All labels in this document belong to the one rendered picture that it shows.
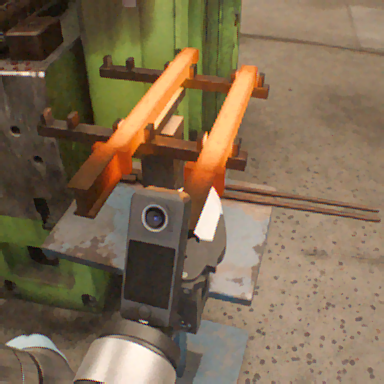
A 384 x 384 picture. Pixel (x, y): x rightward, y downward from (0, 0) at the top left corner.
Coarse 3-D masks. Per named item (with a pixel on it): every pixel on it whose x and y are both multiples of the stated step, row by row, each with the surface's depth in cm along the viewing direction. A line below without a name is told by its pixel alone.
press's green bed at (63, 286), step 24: (0, 216) 114; (0, 240) 122; (24, 240) 120; (0, 264) 131; (24, 264) 136; (48, 264) 135; (72, 264) 124; (24, 288) 138; (48, 288) 135; (72, 288) 133; (96, 288) 133; (96, 312) 140
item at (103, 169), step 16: (176, 64) 70; (160, 80) 65; (176, 80) 66; (144, 96) 61; (160, 96) 61; (144, 112) 57; (160, 112) 61; (128, 128) 54; (96, 144) 50; (112, 144) 50; (128, 144) 51; (96, 160) 47; (112, 160) 49; (128, 160) 50; (80, 176) 45; (96, 176) 45; (112, 176) 50; (80, 192) 44; (96, 192) 47; (80, 208) 45; (96, 208) 46
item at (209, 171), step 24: (240, 72) 68; (240, 96) 61; (216, 120) 56; (240, 120) 59; (216, 144) 51; (192, 168) 47; (216, 168) 47; (192, 192) 44; (216, 192) 48; (192, 216) 41
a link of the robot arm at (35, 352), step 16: (32, 336) 41; (0, 352) 32; (16, 352) 35; (32, 352) 38; (48, 352) 40; (0, 368) 31; (16, 368) 33; (32, 368) 35; (48, 368) 37; (64, 368) 40
